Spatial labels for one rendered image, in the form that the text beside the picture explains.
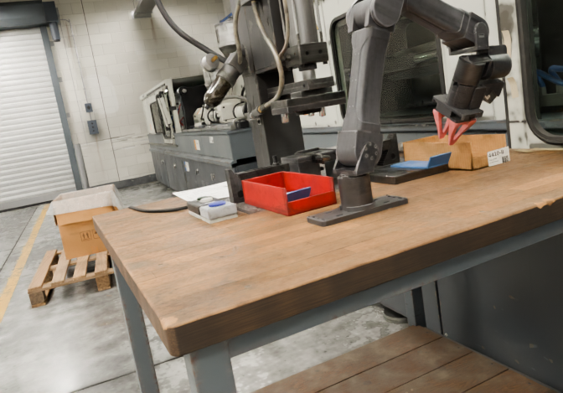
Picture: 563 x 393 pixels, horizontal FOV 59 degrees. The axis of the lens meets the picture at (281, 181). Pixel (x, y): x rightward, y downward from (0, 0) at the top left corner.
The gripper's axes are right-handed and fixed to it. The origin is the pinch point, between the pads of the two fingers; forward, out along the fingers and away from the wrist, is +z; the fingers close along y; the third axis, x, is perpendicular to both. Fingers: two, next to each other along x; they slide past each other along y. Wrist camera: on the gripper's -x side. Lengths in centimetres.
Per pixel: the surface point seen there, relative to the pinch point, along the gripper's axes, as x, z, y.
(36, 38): 36, 288, 926
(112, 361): 71, 170, 98
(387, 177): 12.9, 10.1, 2.9
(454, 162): -5.3, 7.6, -0.2
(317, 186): 31.6, 9.8, 5.2
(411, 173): 7.7, 8.5, 0.6
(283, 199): 43.3, 7.1, 0.2
